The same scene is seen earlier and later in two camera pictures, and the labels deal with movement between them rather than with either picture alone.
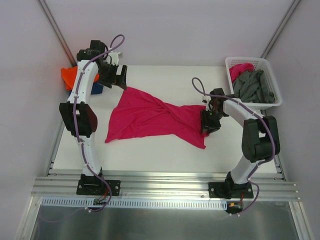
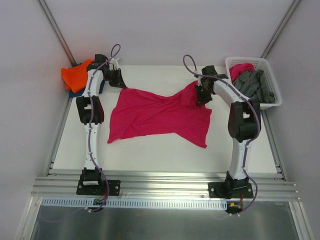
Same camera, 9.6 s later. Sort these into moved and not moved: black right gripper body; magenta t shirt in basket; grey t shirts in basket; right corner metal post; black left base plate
Moved: black right gripper body
Not moved: right corner metal post; grey t shirts in basket; magenta t shirt in basket; black left base plate
